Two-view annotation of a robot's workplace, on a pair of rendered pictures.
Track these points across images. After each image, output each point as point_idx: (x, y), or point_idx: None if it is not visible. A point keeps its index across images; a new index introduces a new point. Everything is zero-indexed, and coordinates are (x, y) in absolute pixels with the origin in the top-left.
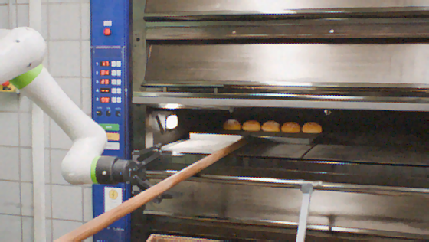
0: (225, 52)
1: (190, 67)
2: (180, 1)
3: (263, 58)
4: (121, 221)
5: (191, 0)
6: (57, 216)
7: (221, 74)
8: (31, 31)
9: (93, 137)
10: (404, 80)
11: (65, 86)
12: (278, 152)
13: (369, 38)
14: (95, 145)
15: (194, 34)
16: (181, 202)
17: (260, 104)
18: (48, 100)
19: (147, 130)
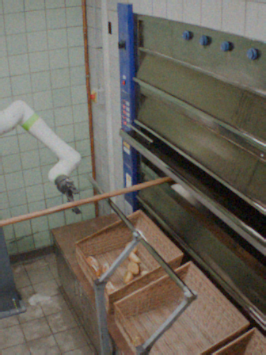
0: (169, 116)
1: (153, 119)
2: (150, 74)
3: (182, 128)
4: (131, 195)
5: (153, 75)
6: (116, 177)
7: (164, 131)
8: (4, 115)
9: (66, 161)
10: (236, 182)
11: (116, 106)
12: None
13: None
14: (65, 166)
15: (156, 97)
16: (151, 198)
17: (157, 165)
18: (39, 139)
19: None
